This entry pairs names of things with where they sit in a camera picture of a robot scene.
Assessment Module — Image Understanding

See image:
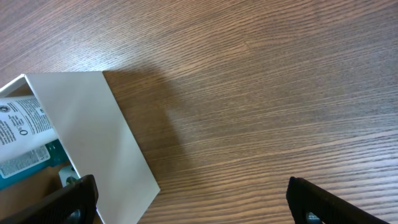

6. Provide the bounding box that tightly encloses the white cardboard box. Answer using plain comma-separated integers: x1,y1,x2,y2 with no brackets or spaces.
1,72,160,223

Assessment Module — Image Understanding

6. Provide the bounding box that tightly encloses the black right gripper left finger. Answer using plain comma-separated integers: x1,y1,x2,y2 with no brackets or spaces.
1,174,98,224

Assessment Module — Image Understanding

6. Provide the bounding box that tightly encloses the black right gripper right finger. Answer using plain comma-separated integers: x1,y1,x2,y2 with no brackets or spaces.
286,177,387,224

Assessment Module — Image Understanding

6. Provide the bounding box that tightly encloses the blue liquid bottle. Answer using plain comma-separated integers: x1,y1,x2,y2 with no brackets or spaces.
1,140,68,190

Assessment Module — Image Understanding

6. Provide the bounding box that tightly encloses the white lotion tube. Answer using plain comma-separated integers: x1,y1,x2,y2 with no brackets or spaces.
1,95,57,162

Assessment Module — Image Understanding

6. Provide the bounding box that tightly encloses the green soap packet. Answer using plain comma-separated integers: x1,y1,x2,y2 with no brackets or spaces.
58,165,79,187

